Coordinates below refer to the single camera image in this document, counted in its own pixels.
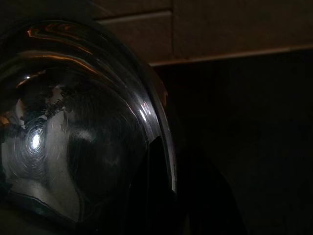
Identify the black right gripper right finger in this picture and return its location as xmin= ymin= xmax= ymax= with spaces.
xmin=177 ymin=143 xmax=238 ymax=235

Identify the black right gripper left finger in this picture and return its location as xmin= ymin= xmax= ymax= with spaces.
xmin=127 ymin=136 xmax=186 ymax=235

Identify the large steel bowl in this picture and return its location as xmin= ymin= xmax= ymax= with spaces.
xmin=0 ymin=19 xmax=178 ymax=235

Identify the grey cabinet door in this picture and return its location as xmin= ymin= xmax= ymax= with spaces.
xmin=172 ymin=0 xmax=313 ymax=62

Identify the grey drawer front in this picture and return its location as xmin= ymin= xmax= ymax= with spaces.
xmin=92 ymin=0 xmax=173 ymax=20

